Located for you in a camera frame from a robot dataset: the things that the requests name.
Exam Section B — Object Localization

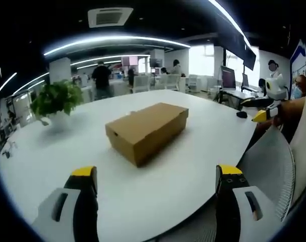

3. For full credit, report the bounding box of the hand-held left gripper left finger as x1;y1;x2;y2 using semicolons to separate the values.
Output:
31;165;100;242

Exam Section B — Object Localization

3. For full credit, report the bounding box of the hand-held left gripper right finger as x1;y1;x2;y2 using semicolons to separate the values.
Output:
214;164;282;242

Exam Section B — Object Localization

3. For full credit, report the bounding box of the brown cardboard shoe box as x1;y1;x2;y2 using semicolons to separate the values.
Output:
105;102;189;168

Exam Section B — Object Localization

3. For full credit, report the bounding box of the computer monitor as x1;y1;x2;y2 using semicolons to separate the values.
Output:
220;65;237;90

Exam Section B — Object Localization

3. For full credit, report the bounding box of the grey mesh office chair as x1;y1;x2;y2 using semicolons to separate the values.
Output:
237;125;296;222

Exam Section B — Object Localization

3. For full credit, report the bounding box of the green potted plant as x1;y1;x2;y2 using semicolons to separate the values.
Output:
30;79;84;126

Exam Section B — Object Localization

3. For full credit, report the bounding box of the white office chair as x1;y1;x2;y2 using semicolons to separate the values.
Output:
132;75;151;93

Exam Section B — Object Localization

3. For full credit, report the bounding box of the ceiling air conditioner vent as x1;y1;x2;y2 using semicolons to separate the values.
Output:
87;7;134;28

